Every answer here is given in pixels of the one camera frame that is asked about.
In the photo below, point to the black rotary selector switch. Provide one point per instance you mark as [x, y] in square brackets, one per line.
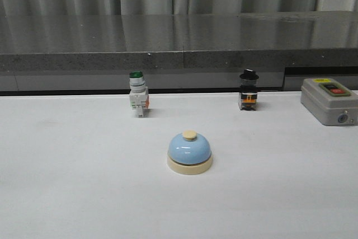
[248, 90]

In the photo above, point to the blue and cream desk bell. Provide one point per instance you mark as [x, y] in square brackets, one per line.
[189, 153]

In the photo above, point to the grey stone counter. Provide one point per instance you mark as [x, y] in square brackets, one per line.
[176, 53]

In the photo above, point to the grey switch box red button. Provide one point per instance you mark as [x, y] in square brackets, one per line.
[330, 102]

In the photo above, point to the green pushbutton switch white base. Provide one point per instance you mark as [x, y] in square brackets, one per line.
[139, 93]

